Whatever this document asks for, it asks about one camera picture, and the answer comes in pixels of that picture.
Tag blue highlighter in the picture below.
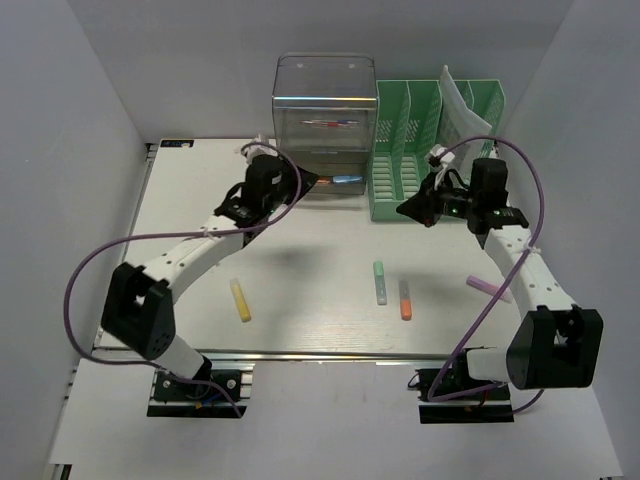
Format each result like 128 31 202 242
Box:
332 175 364 185

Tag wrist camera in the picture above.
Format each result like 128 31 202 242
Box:
425 144 455 171
240 134 275 164

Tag orange grey highlighter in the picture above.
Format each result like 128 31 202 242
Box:
398 279 413 321

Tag yellow highlighter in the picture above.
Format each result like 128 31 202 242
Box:
230 278 252 322

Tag black label sticker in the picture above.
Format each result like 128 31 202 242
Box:
159 139 194 148

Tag green file organizer rack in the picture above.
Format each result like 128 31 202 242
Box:
368 78 506 223

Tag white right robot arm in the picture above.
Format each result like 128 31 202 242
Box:
396 158 604 399

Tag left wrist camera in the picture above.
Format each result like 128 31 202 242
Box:
240 134 275 164

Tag mesh document pouch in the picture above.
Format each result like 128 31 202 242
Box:
438 65 491 147

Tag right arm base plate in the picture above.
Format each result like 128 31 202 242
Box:
407 368 514 425

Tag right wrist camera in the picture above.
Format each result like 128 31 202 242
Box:
425 144 455 171

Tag green cap highlighter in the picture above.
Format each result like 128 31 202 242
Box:
373 261 387 306

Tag pink highlighter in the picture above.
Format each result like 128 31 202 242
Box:
466 275 513 303

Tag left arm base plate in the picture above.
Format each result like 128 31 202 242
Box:
147 361 254 419

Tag clear drawer storage box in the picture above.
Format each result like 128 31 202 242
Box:
272 52 378 195

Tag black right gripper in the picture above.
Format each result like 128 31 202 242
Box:
396 171 479 228

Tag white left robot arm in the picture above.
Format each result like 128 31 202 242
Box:
101 154 318 399

